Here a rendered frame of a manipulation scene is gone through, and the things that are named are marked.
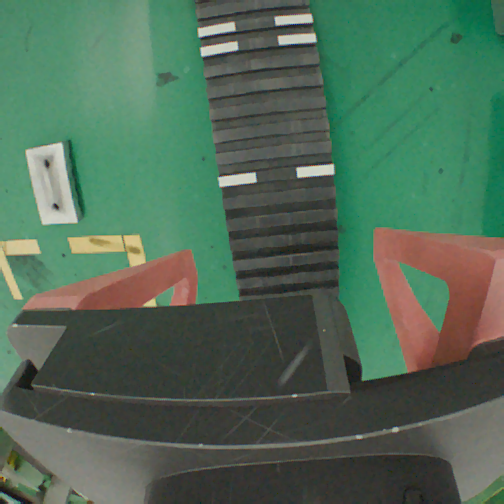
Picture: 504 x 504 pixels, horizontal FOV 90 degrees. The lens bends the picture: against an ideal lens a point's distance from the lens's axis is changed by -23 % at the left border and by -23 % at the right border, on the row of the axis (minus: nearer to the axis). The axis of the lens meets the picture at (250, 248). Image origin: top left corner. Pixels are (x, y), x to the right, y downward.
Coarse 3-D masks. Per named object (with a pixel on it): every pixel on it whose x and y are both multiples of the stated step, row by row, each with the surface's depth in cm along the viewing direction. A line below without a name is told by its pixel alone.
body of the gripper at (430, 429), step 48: (384, 384) 4; (432, 384) 3; (480, 384) 3; (48, 432) 3; (96, 432) 3; (144, 432) 3; (192, 432) 3; (240, 432) 3; (288, 432) 3; (336, 432) 3; (384, 432) 3; (432, 432) 3; (480, 432) 3; (96, 480) 4; (144, 480) 4; (192, 480) 3; (240, 480) 3; (288, 480) 3; (336, 480) 3; (384, 480) 3; (432, 480) 3; (480, 480) 4
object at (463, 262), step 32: (384, 256) 11; (416, 256) 9; (448, 256) 7; (480, 256) 5; (384, 288) 12; (448, 288) 7; (480, 288) 5; (416, 320) 10; (448, 320) 7; (480, 320) 6; (416, 352) 9; (448, 352) 7; (480, 352) 6
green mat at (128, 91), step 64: (0, 0) 11; (64, 0) 12; (128, 0) 12; (192, 0) 12; (320, 0) 12; (384, 0) 12; (448, 0) 11; (0, 64) 13; (64, 64) 14; (128, 64) 14; (192, 64) 14; (320, 64) 14; (384, 64) 13; (448, 64) 13; (0, 128) 15; (64, 128) 16; (128, 128) 16; (192, 128) 16; (384, 128) 15; (448, 128) 15; (0, 192) 18; (128, 192) 18; (192, 192) 17; (384, 192) 17; (448, 192) 16; (64, 256) 20; (0, 320) 24; (384, 320) 21; (0, 384) 30
